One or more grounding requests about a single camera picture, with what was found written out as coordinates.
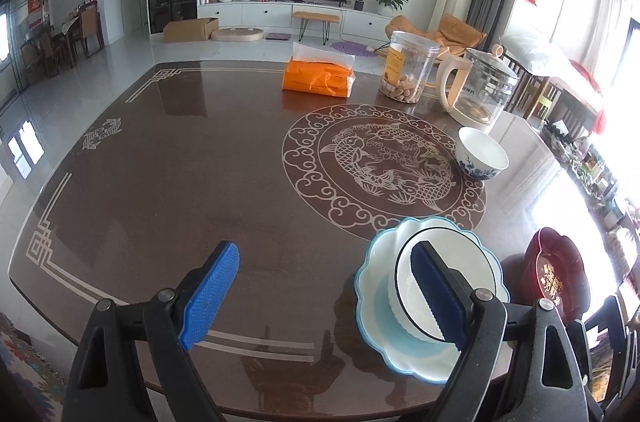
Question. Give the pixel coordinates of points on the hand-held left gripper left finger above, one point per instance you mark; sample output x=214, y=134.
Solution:
x=210, y=297

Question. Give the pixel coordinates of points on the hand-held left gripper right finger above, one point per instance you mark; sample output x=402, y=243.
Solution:
x=440, y=297

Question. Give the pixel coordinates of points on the white ribbed bowl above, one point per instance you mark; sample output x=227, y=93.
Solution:
x=475, y=259

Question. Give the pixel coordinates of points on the scalloped white and blue bowl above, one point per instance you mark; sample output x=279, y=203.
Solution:
x=380, y=282

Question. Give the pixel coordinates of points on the red flower-shaped plate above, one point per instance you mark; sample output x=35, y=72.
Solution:
x=555, y=272

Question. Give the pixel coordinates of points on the blue and white porcelain bowl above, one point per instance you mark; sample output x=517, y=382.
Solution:
x=480, y=152

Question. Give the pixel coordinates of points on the black mesh chair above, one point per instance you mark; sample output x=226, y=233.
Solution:
x=605, y=327

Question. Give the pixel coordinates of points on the floral sofa cover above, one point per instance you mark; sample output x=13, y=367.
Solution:
x=25, y=372

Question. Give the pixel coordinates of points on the glass kettle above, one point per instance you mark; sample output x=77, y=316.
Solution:
x=480, y=92

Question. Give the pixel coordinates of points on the green plastic stool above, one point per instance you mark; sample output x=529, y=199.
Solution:
x=546, y=106

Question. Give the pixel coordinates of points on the clear plastic nut jar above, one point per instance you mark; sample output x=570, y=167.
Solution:
x=407, y=67

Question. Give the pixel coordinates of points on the orange tissue pack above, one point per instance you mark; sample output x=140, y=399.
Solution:
x=315, y=77

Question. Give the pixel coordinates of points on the red cloth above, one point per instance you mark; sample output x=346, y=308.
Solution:
x=592, y=87

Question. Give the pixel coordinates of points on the white pillow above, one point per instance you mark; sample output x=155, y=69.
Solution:
x=535, y=52

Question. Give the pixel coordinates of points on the purple round floor mat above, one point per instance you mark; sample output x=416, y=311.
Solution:
x=352, y=49

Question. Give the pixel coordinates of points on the round beige floor cushion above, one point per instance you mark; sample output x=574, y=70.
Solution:
x=237, y=35

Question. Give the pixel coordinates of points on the orange lounge chair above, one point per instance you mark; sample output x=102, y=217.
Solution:
x=450, y=30

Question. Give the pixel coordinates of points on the cardboard box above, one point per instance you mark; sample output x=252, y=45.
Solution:
x=187, y=30

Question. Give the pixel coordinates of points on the white television cabinet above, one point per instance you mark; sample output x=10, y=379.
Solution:
x=250, y=12

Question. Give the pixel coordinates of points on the wooden dining chair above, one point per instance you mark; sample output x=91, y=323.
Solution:
x=92, y=27

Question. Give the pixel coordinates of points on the wooden bench with metal legs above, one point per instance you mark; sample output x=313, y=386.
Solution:
x=315, y=16

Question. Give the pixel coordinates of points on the dining table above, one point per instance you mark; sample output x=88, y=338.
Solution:
x=62, y=30

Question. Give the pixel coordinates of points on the white curtain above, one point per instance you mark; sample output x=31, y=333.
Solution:
x=607, y=27

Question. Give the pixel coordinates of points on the wooden slatted frame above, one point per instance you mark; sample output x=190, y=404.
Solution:
x=525, y=92

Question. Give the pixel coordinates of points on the red wall poster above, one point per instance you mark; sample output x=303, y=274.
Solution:
x=35, y=8

